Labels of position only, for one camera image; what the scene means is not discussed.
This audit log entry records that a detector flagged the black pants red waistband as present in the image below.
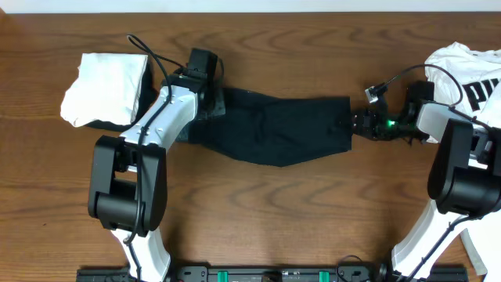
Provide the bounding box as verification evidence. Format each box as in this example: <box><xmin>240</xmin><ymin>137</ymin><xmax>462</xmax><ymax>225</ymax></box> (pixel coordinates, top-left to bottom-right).
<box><xmin>176</xmin><ymin>88</ymin><xmax>352</xmax><ymax>167</ymax></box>

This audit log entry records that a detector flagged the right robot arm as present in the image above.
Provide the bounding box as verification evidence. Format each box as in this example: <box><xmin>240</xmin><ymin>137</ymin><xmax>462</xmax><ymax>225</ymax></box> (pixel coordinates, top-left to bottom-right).
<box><xmin>352</xmin><ymin>81</ymin><xmax>500</xmax><ymax>281</ymax></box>

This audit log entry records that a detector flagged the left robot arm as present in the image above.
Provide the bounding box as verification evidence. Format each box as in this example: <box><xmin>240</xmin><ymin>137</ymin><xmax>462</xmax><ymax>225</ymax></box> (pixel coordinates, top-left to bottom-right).
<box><xmin>85</xmin><ymin>49</ymin><xmax>225</xmax><ymax>281</ymax></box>

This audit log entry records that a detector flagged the folded black garment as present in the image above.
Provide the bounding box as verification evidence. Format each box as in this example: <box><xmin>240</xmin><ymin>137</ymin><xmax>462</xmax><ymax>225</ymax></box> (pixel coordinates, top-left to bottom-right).
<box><xmin>85</xmin><ymin>60</ymin><xmax>158</xmax><ymax>132</ymax></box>

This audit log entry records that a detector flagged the folded white cloth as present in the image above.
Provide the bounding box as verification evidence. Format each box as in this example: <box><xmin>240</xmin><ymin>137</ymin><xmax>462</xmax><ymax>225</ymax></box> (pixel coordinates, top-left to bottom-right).
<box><xmin>60</xmin><ymin>52</ymin><xmax>148</xmax><ymax>127</ymax></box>

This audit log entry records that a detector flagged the white printed t-shirt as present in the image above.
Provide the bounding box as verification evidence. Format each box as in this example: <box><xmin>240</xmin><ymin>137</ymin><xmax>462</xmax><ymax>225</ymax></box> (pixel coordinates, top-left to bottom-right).
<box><xmin>425</xmin><ymin>42</ymin><xmax>500</xmax><ymax>281</ymax></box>

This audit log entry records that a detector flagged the right black cable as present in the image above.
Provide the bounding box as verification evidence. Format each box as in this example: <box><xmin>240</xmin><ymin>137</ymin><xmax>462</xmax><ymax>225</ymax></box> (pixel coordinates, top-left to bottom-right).
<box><xmin>381</xmin><ymin>63</ymin><xmax>501</xmax><ymax>282</ymax></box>

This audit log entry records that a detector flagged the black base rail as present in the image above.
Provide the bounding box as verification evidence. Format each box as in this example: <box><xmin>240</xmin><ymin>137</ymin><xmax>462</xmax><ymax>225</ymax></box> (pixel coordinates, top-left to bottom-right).
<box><xmin>76</xmin><ymin>265</ymin><xmax>469</xmax><ymax>282</ymax></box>

